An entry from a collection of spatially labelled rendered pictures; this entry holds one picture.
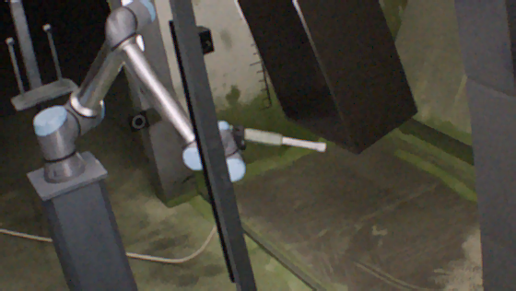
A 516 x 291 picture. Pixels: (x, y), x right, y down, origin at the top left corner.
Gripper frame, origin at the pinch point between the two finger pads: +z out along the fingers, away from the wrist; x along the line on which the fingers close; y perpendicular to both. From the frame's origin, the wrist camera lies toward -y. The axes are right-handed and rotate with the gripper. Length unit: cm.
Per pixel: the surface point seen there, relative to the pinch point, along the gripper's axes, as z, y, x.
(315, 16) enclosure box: -14, -57, 22
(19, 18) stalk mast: 67, -24, -114
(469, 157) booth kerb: 50, 3, 116
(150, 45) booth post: 76, -18, -46
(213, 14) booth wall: 89, -37, -18
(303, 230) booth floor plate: 24, 44, 38
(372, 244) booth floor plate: -1, 36, 66
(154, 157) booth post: 79, 39, -35
